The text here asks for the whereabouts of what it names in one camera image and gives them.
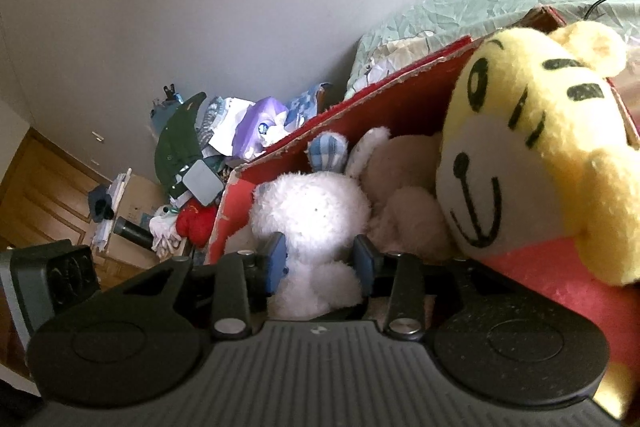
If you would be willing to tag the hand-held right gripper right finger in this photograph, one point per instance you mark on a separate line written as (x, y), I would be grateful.
(365, 259)

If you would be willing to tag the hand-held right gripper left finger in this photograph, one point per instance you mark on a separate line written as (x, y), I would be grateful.
(273, 257)

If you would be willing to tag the white fluffy plush toy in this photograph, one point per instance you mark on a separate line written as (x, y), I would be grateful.
(310, 217)

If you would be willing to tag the red cardboard box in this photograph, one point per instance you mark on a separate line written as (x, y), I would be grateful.
(400, 92)

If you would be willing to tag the yellow tiger plush toy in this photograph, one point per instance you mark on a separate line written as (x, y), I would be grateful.
(550, 132)

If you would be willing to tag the wooden door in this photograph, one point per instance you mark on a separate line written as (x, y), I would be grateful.
(45, 197)

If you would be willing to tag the red plush item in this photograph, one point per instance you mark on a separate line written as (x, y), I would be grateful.
(195, 224)

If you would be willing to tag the black bottle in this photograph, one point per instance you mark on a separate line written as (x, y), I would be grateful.
(134, 232)

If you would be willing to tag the pink bunny plush checkered ears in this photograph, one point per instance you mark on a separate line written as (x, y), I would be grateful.
(400, 167)

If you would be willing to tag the grey square pad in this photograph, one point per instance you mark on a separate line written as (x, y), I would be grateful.
(202, 182)

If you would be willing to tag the brown cardboard box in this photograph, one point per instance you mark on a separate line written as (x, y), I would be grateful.
(140, 202)

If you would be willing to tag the purple tissue pack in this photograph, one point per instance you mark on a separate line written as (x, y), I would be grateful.
(260, 127)

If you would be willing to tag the white printed paper bag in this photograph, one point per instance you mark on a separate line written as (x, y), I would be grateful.
(222, 122)

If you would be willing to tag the dark green cloth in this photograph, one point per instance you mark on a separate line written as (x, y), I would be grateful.
(177, 142)

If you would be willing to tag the blue printed plastic bag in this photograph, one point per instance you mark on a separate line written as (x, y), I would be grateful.
(307, 104)

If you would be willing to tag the black clip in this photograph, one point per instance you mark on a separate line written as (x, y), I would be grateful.
(171, 92)

